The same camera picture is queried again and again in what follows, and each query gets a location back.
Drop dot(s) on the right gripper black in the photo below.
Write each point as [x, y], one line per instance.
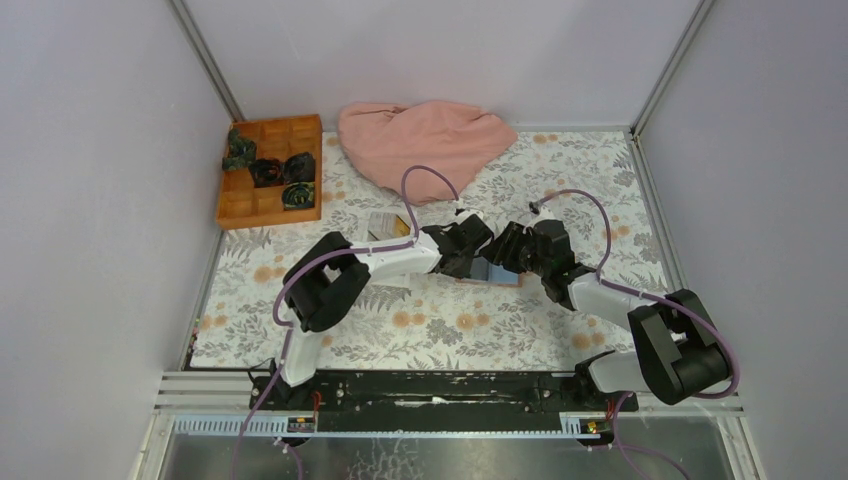
[499, 253]

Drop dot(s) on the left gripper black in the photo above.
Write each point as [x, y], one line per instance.
[462, 271]

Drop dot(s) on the brown leather card holder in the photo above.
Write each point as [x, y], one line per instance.
[499, 277]

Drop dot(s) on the black credit card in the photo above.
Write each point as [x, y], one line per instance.
[480, 270]

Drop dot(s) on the white translucent card box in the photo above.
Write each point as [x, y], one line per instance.
[402, 281]

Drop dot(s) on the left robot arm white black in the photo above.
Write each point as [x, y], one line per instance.
[321, 288]

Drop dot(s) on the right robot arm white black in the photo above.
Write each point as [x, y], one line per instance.
[676, 353]

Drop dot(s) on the floral table mat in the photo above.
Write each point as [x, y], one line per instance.
[433, 322]

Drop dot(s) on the pink cloth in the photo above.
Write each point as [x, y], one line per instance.
[382, 140]

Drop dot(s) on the dark patterned rolled sock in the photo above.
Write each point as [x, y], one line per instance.
[298, 196]

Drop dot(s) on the black rolled sock right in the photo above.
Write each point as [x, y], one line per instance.
[299, 168]

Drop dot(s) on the black rolled sock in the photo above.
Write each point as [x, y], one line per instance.
[299, 168]
[266, 173]

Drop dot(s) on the black rolled sock left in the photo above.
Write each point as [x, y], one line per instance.
[266, 173]

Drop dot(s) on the wooden compartment tray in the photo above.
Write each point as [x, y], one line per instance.
[240, 204]

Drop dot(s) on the green patterned rolled sock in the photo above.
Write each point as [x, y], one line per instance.
[241, 152]

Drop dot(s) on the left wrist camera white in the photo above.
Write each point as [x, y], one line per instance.
[465, 213]

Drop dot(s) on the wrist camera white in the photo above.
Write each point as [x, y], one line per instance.
[465, 213]
[543, 214]

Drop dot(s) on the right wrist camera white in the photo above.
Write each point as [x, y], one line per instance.
[543, 214]

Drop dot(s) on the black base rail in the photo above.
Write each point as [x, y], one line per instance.
[347, 401]

